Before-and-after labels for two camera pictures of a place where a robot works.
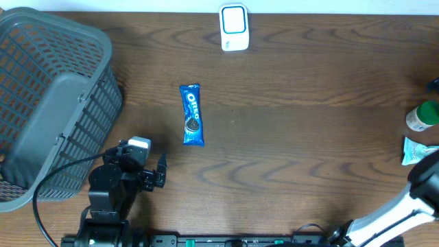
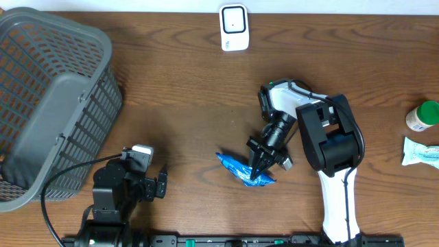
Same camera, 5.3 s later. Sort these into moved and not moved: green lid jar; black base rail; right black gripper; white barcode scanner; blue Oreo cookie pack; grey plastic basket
Moved: right black gripper; blue Oreo cookie pack
Not moved: green lid jar; white barcode scanner; black base rail; grey plastic basket
